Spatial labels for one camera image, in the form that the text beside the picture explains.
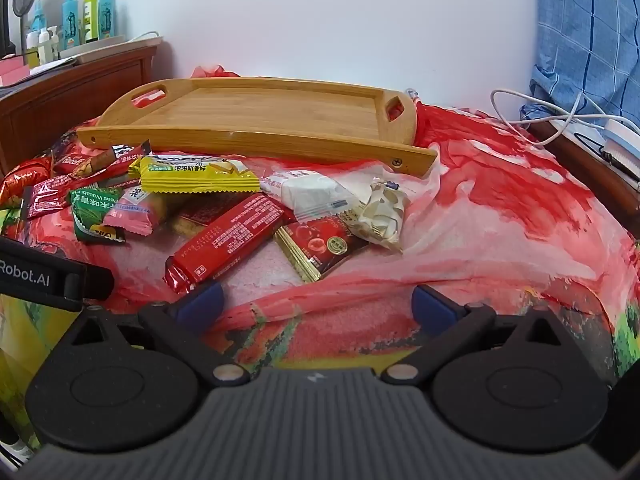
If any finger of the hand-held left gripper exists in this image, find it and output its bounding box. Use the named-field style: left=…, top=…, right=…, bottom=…
left=80, top=261, right=115, bottom=307

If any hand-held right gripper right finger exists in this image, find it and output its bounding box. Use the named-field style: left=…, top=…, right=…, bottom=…
left=380, top=284, right=576, bottom=387

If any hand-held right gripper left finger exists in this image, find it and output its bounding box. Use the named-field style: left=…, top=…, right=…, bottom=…
left=52, top=280, right=251, bottom=387

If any long red snack packet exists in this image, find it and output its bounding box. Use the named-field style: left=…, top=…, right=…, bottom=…
left=165, top=192, right=287, bottom=295

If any green snack packet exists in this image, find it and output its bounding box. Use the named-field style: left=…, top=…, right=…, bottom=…
left=70, top=187, right=127, bottom=246

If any pink snack packet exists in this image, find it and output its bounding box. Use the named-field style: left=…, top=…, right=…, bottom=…
left=102, top=186, right=171, bottom=239

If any red stick snack packet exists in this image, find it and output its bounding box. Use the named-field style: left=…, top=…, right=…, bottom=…
left=24, top=162, right=132, bottom=220

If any shiny red snack bag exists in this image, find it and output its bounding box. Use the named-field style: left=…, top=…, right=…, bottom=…
left=0, top=157, right=53, bottom=207

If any cream snack wrapper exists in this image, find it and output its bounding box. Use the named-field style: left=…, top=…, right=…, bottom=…
left=345, top=180, right=412, bottom=255

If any dark red gold-edged packet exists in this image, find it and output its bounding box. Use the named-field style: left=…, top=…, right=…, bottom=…
left=275, top=220, right=371, bottom=284

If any yellow snack packet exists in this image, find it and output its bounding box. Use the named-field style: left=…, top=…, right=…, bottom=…
left=129, top=155, right=262, bottom=195

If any white clear-wrapped snack packet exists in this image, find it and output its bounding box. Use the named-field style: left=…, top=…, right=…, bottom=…
left=260, top=170, right=357, bottom=224

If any wooden tray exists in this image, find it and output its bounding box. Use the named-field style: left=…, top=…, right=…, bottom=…
left=76, top=77, right=439, bottom=179

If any red-brown wooden cabinet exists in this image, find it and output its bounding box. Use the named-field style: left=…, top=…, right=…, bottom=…
left=0, top=44, right=160, bottom=173

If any pink box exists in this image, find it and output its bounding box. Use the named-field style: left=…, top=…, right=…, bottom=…
left=0, top=55, right=31, bottom=87

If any stack of papers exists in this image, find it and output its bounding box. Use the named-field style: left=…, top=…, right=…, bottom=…
left=27, top=57, right=79, bottom=77

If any white pump bottle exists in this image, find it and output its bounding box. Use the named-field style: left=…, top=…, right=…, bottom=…
left=39, top=26, right=60, bottom=64
left=25, top=30, right=41, bottom=69

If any beige rectangular tray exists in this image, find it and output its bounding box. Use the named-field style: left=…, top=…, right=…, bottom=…
left=60, top=33, right=164, bottom=61

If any white power strip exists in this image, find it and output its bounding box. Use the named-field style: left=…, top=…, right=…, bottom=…
left=601, top=120, right=640, bottom=157

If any green spray bottle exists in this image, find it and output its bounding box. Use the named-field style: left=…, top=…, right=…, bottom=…
left=82, top=0, right=100, bottom=44

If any dark monitor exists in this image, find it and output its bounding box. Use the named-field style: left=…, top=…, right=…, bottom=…
left=0, top=0, right=13, bottom=57

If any blue plaid cloth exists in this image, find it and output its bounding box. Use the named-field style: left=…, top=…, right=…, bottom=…
left=520, top=0, right=640, bottom=127

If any wooden bed frame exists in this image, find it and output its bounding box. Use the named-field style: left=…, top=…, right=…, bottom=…
left=527, top=120, right=640, bottom=238

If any white cable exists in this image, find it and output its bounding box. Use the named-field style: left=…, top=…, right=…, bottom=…
left=490, top=89, right=618, bottom=149

